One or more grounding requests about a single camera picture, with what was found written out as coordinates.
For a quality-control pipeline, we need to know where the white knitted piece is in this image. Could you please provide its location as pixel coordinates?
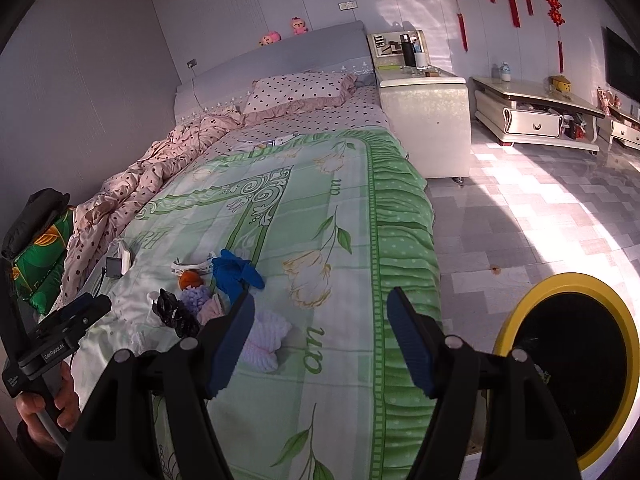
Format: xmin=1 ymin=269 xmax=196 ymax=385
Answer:
xmin=239 ymin=309 xmax=293 ymax=373

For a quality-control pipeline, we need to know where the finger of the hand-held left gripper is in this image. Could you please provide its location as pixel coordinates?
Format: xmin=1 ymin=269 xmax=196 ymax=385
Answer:
xmin=32 ymin=292 xmax=112 ymax=342

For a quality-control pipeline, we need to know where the white nightstand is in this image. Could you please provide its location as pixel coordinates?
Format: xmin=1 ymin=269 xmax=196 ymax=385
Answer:
xmin=367 ymin=29 xmax=472 ymax=182

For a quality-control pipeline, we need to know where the person's left forearm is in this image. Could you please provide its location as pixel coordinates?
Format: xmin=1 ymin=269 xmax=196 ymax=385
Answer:
xmin=15 ymin=420 xmax=68 ymax=480

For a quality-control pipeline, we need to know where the pink flower ornament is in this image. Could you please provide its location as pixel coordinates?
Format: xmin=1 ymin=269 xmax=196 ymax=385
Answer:
xmin=596 ymin=87 xmax=623 ymax=116

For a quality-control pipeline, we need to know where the white paper strip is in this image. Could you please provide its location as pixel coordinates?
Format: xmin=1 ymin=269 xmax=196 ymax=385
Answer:
xmin=171 ymin=251 xmax=221 ymax=277

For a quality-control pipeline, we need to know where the black plastic bag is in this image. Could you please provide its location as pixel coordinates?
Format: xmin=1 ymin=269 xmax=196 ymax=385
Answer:
xmin=152 ymin=288 xmax=203 ymax=341

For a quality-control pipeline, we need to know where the white coffee table with drawer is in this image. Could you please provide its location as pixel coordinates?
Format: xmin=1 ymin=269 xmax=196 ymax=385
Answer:
xmin=471 ymin=76 xmax=606 ymax=156

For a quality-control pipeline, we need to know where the white low cabinet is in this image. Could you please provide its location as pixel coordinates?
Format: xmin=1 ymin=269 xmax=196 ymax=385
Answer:
xmin=597 ymin=105 xmax=640 ymax=151

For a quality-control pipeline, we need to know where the polka dot ruffled pillow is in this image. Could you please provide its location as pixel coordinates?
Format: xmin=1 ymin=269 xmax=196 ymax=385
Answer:
xmin=241 ymin=71 xmax=358 ymax=117

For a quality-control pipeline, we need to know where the white charger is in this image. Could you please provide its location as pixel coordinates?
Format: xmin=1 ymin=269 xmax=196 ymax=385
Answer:
xmin=107 ymin=240 xmax=132 ymax=276

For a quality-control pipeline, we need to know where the white polka dot bed sheet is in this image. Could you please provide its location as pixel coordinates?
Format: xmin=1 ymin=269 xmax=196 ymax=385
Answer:
xmin=220 ymin=85 xmax=393 ymax=153

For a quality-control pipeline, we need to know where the person's left hand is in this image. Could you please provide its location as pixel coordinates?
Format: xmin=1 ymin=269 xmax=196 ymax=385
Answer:
xmin=15 ymin=365 xmax=81 ymax=431

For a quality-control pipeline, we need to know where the black flat television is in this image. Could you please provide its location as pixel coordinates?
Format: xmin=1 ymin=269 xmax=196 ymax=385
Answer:
xmin=605 ymin=26 xmax=640 ymax=103

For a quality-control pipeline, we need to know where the black bin with yellow rim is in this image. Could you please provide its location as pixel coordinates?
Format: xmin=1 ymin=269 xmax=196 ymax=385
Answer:
xmin=467 ymin=272 xmax=640 ymax=471

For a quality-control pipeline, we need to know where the black puffy jacket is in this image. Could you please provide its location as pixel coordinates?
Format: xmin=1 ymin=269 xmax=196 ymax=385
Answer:
xmin=1 ymin=188 xmax=71 ymax=261

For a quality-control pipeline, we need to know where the green patterned cushion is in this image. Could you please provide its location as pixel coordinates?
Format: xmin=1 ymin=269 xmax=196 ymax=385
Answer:
xmin=11 ymin=205 xmax=76 ymax=316

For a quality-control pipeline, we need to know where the blue glove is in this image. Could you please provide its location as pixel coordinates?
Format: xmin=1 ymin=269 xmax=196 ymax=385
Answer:
xmin=211 ymin=249 xmax=265 ymax=306

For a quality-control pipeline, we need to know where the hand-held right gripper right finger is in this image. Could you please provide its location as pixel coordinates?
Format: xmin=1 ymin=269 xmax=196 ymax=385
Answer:
xmin=386 ymin=286 xmax=591 ymax=480

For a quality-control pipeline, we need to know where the grey upholstered bed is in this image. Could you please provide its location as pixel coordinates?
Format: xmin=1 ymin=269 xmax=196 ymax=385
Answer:
xmin=62 ymin=20 xmax=443 ymax=480

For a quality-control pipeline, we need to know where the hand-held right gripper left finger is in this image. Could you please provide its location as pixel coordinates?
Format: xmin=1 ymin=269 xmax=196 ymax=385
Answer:
xmin=57 ymin=290 xmax=257 ymax=480

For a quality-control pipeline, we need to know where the pink polka dot quilt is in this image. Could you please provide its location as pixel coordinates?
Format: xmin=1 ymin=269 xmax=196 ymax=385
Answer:
xmin=60 ymin=107 xmax=246 ymax=306

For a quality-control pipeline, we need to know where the green floral printed blanket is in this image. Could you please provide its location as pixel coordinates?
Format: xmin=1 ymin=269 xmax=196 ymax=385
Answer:
xmin=70 ymin=129 xmax=443 ymax=480

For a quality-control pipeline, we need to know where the purple knitted piece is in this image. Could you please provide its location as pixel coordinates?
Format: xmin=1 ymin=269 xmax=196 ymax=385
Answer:
xmin=180 ymin=286 xmax=217 ymax=316

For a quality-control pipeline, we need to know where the pink cloth piece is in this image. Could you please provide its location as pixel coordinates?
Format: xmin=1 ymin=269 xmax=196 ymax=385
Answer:
xmin=197 ymin=294 xmax=231 ymax=326

